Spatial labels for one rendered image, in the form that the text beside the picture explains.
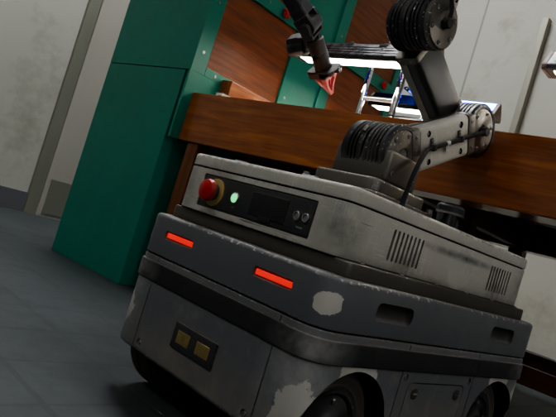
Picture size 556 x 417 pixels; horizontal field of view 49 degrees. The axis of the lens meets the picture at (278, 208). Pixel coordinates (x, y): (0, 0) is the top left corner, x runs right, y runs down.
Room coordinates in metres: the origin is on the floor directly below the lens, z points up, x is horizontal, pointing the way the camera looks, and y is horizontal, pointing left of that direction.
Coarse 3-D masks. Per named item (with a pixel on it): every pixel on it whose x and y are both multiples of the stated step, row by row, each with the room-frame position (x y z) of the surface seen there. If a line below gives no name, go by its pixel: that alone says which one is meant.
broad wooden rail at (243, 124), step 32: (192, 96) 2.25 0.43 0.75; (192, 128) 2.22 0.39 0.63; (224, 128) 2.11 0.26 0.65; (256, 128) 2.01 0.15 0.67; (288, 128) 1.92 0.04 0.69; (320, 128) 1.84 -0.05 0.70; (256, 160) 2.13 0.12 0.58; (288, 160) 1.89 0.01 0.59; (320, 160) 1.81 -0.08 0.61; (480, 160) 1.49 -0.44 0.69; (512, 160) 1.44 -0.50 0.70; (544, 160) 1.39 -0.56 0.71; (416, 192) 1.64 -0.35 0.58; (448, 192) 1.53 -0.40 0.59; (480, 192) 1.48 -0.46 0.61; (512, 192) 1.43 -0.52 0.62; (544, 192) 1.38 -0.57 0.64
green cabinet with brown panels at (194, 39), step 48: (144, 0) 2.52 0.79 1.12; (192, 0) 2.31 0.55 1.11; (240, 0) 2.34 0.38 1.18; (336, 0) 2.75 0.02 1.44; (384, 0) 3.01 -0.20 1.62; (144, 48) 2.45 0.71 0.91; (192, 48) 2.25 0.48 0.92; (240, 48) 2.40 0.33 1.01; (288, 96) 2.64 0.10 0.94; (336, 96) 2.91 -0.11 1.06
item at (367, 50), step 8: (328, 48) 2.28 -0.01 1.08; (336, 48) 2.25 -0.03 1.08; (344, 48) 2.23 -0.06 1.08; (352, 48) 2.21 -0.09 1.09; (360, 48) 2.19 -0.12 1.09; (368, 48) 2.17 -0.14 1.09; (376, 48) 2.15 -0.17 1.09; (384, 48) 2.13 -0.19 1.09; (392, 48) 2.10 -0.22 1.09; (296, 56) 2.37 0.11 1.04; (304, 56) 2.34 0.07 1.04; (336, 56) 2.23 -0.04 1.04; (344, 56) 2.20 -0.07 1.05; (352, 56) 2.18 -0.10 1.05; (360, 56) 2.16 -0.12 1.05; (368, 56) 2.14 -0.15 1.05; (376, 56) 2.11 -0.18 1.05; (384, 56) 2.09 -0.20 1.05; (392, 56) 2.07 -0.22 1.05
